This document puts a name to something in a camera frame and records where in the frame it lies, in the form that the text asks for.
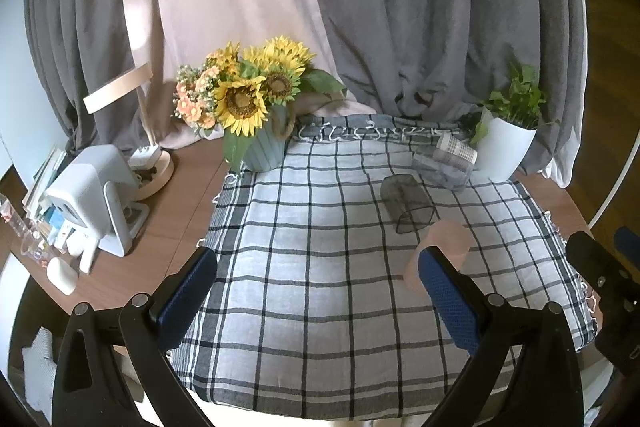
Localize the white plant pot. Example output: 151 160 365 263
472 107 538 180

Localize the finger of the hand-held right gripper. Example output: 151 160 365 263
614 227 640 254
566 231 640 378

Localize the pink cup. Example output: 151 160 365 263
404 221 471 293

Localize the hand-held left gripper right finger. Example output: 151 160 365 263
419 246 586 427

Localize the white earbuds case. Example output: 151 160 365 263
47 257 79 296

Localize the row of books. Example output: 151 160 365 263
22 147 72 228

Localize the blue-grey ribbed vase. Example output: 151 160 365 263
239 103 297 172

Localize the checked black white cloth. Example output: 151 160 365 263
172 114 601 423

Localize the white charger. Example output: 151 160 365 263
128 144 162 169

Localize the checked paper cup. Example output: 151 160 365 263
434 132 478 166

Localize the white star cushion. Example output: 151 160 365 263
20 327 59 414

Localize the dark transparent cup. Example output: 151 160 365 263
380 174 435 235

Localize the clear plastic cup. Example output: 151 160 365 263
411 146 473 192

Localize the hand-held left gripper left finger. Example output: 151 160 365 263
51 246 218 427

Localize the wooden desk lamp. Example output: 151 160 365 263
82 2 176 202

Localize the clear measuring cup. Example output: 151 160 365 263
0 194 51 269

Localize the sunflower bouquet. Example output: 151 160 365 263
172 36 347 172

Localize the white desktop device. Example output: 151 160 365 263
45 145 151 275

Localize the white pole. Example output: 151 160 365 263
586 127 640 232

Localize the green leafy plant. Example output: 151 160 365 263
469 64 561 146

